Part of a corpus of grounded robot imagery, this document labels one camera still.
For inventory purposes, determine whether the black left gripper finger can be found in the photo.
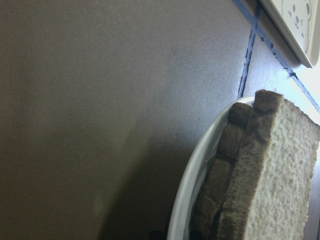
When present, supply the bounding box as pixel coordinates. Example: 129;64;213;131
149;230;167;240

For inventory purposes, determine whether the white round plate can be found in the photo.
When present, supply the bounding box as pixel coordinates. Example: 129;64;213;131
166;96;255;240

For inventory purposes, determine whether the bread slice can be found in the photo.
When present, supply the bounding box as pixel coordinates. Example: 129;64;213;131
217;89;320;240
189;102;252;240

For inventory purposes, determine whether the bread slice under egg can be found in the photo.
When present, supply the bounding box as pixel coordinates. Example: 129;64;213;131
189;102;252;240

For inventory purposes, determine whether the cream bear serving tray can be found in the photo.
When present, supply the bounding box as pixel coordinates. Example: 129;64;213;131
261;0;320;68

